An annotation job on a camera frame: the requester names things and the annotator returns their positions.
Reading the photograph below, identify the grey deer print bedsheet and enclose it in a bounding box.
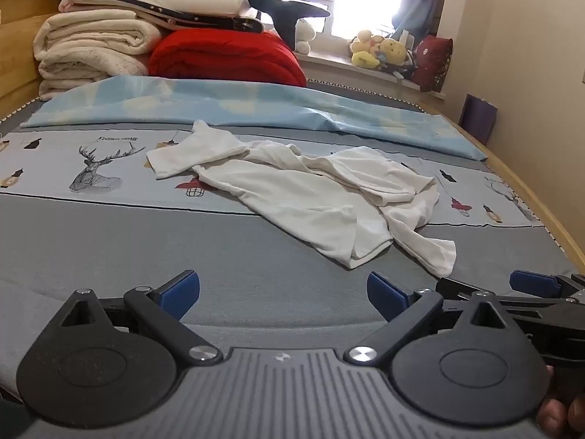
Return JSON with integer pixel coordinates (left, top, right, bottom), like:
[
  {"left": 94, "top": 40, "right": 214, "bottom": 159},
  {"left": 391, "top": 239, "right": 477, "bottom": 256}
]
[{"left": 0, "top": 101, "right": 579, "bottom": 403}]

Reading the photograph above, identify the window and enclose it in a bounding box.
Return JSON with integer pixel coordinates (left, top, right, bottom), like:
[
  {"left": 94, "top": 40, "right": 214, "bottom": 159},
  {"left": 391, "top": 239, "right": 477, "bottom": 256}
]
[{"left": 263, "top": 0, "right": 414, "bottom": 40}]

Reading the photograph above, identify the white plush toy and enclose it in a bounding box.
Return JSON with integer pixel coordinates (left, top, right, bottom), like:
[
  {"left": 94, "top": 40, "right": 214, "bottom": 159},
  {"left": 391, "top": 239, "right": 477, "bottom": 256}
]
[{"left": 295, "top": 18, "right": 320, "bottom": 53}]

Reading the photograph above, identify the red pillow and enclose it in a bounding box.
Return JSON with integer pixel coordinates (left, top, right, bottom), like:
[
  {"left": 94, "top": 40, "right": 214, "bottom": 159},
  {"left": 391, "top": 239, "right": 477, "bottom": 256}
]
[{"left": 411, "top": 34, "right": 454, "bottom": 92}]

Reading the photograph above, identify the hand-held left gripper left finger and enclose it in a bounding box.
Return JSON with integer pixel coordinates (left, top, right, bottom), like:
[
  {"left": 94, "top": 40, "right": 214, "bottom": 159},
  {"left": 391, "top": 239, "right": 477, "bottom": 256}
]
[{"left": 55, "top": 270, "right": 224, "bottom": 369}]

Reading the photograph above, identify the striped plush toy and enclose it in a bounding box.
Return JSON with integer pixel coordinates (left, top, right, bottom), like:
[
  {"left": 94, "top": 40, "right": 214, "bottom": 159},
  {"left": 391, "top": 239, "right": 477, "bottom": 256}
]
[{"left": 388, "top": 52, "right": 419, "bottom": 80}]

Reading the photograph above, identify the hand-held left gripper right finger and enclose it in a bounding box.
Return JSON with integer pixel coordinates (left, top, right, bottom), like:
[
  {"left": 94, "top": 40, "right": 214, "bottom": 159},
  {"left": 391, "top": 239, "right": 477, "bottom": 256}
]
[{"left": 344, "top": 271, "right": 517, "bottom": 369}]

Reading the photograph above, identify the round yellow plush toy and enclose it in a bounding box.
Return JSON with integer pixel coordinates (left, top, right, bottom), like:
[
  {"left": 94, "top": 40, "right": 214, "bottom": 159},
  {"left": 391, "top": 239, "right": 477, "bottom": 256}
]
[{"left": 379, "top": 37, "right": 410, "bottom": 65}]

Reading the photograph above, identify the light blue patterned sheet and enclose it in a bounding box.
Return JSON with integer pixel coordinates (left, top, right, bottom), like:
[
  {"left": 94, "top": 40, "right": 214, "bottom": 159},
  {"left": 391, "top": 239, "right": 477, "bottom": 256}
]
[{"left": 20, "top": 75, "right": 489, "bottom": 162}]

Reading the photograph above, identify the purple bag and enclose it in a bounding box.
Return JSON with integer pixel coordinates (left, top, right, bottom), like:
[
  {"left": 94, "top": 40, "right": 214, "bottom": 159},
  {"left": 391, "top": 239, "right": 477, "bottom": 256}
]
[{"left": 458, "top": 94, "right": 499, "bottom": 147}]

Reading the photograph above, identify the windowsill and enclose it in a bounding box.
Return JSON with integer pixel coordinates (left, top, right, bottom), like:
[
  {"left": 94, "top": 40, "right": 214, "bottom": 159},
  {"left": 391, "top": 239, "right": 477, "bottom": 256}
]
[{"left": 295, "top": 50, "right": 446, "bottom": 101}]

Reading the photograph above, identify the white shirt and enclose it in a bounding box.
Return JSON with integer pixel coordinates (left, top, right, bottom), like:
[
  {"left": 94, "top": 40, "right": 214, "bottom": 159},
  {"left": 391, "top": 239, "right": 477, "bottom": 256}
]
[{"left": 146, "top": 120, "right": 457, "bottom": 278}]

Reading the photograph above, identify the white folded quilt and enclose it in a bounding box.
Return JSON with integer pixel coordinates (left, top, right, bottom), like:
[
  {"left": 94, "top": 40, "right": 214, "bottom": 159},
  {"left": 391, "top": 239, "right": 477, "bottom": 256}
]
[{"left": 128, "top": 0, "right": 261, "bottom": 19}]

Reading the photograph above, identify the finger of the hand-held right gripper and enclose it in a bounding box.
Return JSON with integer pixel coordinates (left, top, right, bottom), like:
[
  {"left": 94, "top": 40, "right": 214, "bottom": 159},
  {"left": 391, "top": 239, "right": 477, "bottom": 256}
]
[
  {"left": 435, "top": 278, "right": 585, "bottom": 321},
  {"left": 509, "top": 270, "right": 585, "bottom": 300}
]

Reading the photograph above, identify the cream folded blanket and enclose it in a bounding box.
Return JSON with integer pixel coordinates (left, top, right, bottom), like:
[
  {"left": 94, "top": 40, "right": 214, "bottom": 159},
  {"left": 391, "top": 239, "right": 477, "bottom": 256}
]
[{"left": 33, "top": 11, "right": 164, "bottom": 101}]

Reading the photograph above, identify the red folded quilt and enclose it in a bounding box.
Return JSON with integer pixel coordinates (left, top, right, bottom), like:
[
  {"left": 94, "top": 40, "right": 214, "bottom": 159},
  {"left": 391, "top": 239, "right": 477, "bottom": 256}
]
[{"left": 147, "top": 30, "right": 308, "bottom": 87}]

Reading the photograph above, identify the pale yellow plush toy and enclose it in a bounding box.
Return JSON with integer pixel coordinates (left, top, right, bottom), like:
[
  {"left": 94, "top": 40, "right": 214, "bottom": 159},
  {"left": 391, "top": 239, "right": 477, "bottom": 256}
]
[{"left": 350, "top": 30, "right": 385, "bottom": 70}]

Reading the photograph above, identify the person's right hand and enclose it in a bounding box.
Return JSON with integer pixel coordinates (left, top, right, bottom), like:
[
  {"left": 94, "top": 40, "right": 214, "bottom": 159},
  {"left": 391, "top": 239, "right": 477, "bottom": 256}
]
[{"left": 536, "top": 368, "right": 585, "bottom": 437}]

